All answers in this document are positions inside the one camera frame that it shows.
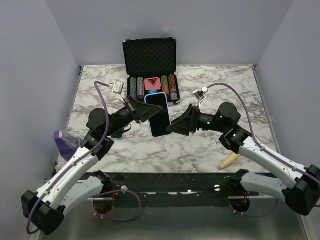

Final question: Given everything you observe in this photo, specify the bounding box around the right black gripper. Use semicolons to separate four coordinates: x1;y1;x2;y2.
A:
167;104;227;136

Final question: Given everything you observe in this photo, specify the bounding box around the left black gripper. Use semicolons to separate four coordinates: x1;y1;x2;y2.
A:
105;95;163;138

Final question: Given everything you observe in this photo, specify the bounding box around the light blue phone case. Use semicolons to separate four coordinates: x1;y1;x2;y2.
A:
144;91;172;139

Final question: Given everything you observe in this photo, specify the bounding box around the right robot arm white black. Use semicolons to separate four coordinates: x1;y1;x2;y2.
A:
167;102;320;216

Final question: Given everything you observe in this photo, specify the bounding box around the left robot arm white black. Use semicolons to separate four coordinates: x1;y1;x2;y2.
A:
21;96;163;235

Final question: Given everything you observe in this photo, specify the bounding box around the black aluminium poker chip case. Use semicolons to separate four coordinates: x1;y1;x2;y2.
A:
122;37;181;106

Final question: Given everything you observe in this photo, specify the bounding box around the blue dealer button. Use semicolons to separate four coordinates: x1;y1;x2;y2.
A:
148;90;158;94

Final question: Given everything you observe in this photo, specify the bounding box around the pink card deck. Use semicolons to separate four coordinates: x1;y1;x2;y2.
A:
144;77;162;91

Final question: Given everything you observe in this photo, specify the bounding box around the purple plastic card holder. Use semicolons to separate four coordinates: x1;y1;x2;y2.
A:
53;130;83;161

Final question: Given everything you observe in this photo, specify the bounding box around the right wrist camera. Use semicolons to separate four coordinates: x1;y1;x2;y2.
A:
192;87;209;109

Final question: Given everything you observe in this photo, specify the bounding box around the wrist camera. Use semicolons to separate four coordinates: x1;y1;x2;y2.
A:
192;87;209;109
109;80;125;103

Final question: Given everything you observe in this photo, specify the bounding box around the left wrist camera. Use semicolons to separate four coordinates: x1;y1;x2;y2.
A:
109;80;125;103

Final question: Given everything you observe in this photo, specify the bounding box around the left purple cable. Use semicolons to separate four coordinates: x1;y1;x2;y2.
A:
26;81;112;235

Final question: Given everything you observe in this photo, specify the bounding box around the purple cable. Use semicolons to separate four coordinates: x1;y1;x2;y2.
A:
26;81;112;235
203;82;320;208

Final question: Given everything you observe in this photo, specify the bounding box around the beige wooden handle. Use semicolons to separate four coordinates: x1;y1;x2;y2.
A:
218;153;241;170

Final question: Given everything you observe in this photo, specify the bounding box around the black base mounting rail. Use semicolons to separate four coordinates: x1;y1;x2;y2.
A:
92;169;248;208

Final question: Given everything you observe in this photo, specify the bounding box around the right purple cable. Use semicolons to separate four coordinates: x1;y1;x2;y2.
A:
203;82;320;208

